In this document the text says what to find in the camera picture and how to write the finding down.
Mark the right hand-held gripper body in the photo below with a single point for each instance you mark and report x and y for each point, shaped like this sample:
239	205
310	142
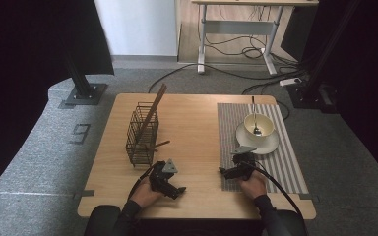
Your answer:
245	164

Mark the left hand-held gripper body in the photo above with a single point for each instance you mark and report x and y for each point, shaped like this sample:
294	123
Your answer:
160	178

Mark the white plate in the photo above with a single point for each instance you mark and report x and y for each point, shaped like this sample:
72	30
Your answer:
269	146

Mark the person's left hand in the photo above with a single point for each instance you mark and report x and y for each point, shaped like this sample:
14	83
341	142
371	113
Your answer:
144	195

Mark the person's right hand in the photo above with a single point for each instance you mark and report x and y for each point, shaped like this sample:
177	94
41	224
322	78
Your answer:
254	187

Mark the grey striped placemat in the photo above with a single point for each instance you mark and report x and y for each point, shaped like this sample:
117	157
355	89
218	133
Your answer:
229	124

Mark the white bowl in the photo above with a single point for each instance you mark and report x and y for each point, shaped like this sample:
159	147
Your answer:
266	126

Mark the metal spoon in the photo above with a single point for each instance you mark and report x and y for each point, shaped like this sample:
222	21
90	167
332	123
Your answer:
253	105

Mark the grey tape piece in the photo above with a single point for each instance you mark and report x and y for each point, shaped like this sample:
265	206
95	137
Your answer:
87	192
306	196

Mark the person's lap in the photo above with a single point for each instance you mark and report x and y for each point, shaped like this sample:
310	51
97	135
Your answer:
101	221

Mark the white power strip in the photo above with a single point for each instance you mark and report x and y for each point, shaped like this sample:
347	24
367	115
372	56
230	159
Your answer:
290	81

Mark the black metal stand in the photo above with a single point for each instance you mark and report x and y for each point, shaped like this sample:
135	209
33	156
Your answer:
311	95
85	93

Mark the white desk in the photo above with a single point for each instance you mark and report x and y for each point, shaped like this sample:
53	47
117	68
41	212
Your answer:
239	28

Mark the black curtain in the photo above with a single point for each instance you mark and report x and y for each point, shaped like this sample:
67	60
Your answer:
19	49
367	65

